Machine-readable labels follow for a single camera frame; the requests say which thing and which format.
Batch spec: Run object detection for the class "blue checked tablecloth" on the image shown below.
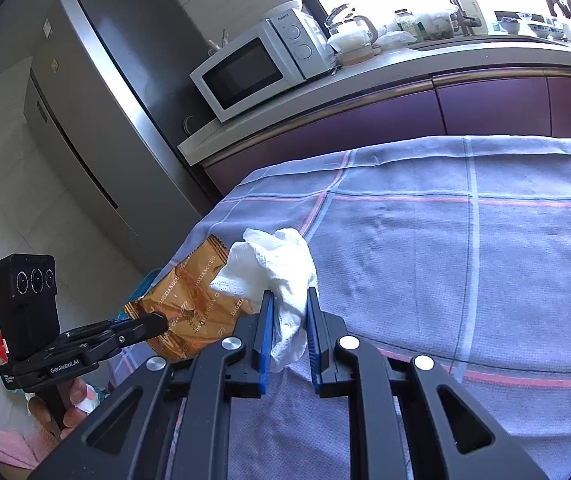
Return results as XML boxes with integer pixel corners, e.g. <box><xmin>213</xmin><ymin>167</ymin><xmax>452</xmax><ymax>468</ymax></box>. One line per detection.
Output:
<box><xmin>108</xmin><ymin>135</ymin><xmax>571</xmax><ymax>480</ymax></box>

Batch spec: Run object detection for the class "white microwave oven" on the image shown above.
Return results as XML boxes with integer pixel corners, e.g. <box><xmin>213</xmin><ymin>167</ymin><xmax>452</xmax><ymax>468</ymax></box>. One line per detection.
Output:
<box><xmin>189</xmin><ymin>7</ymin><xmax>335</xmax><ymax>124</ymax></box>

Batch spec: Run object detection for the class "white tissue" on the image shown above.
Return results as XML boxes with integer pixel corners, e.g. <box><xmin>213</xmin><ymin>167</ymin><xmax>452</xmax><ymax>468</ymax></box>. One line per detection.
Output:
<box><xmin>209</xmin><ymin>228</ymin><xmax>319</xmax><ymax>374</ymax></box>

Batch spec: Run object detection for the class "white round appliance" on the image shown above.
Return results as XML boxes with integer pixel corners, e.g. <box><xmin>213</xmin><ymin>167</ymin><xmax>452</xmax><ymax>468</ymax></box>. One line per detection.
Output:
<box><xmin>268</xmin><ymin>0</ymin><xmax>307</xmax><ymax>22</ymax></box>

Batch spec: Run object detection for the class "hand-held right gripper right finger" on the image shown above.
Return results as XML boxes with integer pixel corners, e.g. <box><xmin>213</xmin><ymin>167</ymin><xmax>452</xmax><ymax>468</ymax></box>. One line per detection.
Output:
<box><xmin>307</xmin><ymin>285</ymin><xmax>549</xmax><ymax>480</ymax></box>

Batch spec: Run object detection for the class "silver refrigerator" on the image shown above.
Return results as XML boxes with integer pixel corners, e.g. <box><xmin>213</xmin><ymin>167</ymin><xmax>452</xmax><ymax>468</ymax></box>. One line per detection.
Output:
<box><xmin>23</xmin><ymin>0</ymin><xmax>222</xmax><ymax>273</ymax></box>

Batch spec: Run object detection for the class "glass kettle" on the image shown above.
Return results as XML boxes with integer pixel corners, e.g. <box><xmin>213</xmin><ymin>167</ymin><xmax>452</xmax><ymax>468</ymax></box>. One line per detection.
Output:
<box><xmin>324</xmin><ymin>4</ymin><xmax>382</xmax><ymax>57</ymax></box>

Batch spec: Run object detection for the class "white plastic bag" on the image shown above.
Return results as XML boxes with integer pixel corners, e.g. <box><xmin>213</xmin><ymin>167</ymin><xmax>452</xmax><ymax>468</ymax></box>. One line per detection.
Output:
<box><xmin>414</xmin><ymin>6</ymin><xmax>460</xmax><ymax>42</ymax></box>

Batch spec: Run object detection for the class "blue patterned bowl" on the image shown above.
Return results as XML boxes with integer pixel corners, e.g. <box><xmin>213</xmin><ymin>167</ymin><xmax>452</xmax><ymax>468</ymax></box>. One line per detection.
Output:
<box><xmin>496</xmin><ymin>10</ymin><xmax>522</xmax><ymax>35</ymax></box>

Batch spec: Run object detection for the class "golden snack packet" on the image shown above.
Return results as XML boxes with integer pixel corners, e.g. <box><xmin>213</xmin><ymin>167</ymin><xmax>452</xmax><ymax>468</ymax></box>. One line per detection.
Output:
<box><xmin>124</xmin><ymin>236</ymin><xmax>257</xmax><ymax>365</ymax></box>

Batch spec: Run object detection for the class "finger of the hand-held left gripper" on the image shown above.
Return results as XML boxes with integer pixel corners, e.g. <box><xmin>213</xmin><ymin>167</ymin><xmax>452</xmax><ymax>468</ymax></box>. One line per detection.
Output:
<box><xmin>108</xmin><ymin>312</ymin><xmax>169</xmax><ymax>347</ymax></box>
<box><xmin>63</xmin><ymin>317</ymin><xmax>136</xmax><ymax>341</ymax></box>

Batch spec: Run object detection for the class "teal plastic bin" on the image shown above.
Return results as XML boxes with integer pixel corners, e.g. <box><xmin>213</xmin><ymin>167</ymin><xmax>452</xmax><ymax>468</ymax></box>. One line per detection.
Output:
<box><xmin>126</xmin><ymin>266</ymin><xmax>169</xmax><ymax>317</ymax></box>

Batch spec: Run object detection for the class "glass jar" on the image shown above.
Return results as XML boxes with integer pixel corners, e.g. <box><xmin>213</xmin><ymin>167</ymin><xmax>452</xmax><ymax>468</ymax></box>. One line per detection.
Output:
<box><xmin>393</xmin><ymin>8</ymin><xmax>419</xmax><ymax>37</ymax></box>

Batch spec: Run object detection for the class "person's left forearm pink sleeve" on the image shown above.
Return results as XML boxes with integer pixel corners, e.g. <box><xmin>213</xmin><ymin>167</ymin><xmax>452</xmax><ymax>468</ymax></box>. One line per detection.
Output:
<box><xmin>0</xmin><ymin>412</ymin><xmax>61</xmax><ymax>472</ymax></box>

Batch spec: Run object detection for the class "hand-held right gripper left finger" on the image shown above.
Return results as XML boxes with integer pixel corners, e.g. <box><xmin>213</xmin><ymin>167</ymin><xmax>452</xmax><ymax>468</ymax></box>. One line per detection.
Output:
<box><xmin>28</xmin><ymin>289</ymin><xmax>275</xmax><ymax>480</ymax></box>

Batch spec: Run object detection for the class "person's left hand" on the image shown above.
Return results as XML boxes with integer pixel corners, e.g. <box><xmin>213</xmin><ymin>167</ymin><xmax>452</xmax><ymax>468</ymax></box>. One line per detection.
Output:
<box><xmin>30</xmin><ymin>377</ymin><xmax>100</xmax><ymax>442</ymax></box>

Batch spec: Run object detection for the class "white detergent bottle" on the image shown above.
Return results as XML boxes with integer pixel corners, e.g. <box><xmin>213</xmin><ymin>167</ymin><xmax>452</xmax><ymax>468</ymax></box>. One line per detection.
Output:
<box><xmin>454</xmin><ymin>0</ymin><xmax>489</xmax><ymax>37</ymax></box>

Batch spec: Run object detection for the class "purple kitchen cabinet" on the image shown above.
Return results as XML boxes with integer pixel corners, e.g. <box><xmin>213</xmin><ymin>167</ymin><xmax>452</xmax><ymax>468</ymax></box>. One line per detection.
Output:
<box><xmin>178</xmin><ymin>40</ymin><xmax>571</xmax><ymax>200</ymax></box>

